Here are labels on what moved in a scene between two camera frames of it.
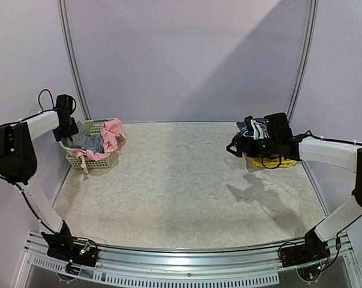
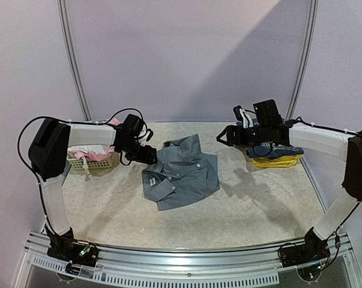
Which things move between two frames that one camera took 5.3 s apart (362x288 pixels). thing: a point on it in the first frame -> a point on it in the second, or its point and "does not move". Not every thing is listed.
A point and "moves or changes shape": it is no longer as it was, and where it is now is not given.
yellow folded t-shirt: [272, 162] does not move
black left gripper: [74, 129] -> [146, 157]
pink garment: [110, 131] does not move
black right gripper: [244, 146] -> [233, 135]
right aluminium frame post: [307, 49] does not move
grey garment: [83, 140] moves or changes shape
